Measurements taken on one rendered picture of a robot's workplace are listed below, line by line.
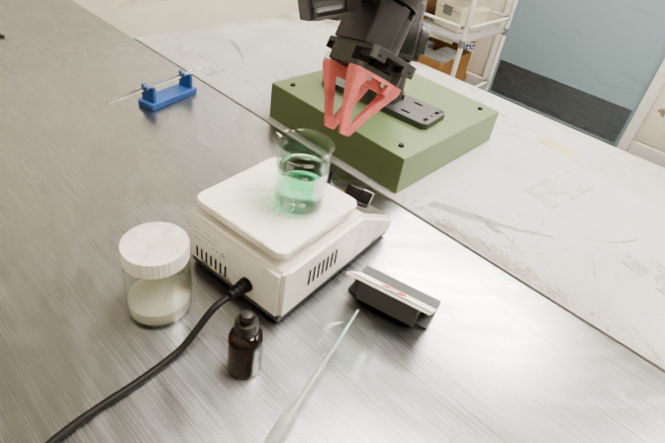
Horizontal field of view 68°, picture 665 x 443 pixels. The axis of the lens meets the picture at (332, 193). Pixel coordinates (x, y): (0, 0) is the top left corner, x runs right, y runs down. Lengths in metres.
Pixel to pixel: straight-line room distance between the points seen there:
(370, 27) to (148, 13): 1.62
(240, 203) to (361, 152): 0.27
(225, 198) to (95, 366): 0.18
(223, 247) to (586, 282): 0.43
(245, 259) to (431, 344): 0.20
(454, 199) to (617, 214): 0.25
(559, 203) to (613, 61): 2.61
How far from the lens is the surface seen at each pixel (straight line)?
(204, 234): 0.51
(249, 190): 0.51
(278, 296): 0.47
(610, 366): 0.59
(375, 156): 0.69
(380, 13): 0.55
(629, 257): 0.75
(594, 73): 3.41
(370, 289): 0.51
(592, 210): 0.82
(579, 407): 0.54
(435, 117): 0.77
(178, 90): 0.89
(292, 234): 0.46
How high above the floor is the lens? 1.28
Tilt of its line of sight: 35 degrees down
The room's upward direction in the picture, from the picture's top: 9 degrees clockwise
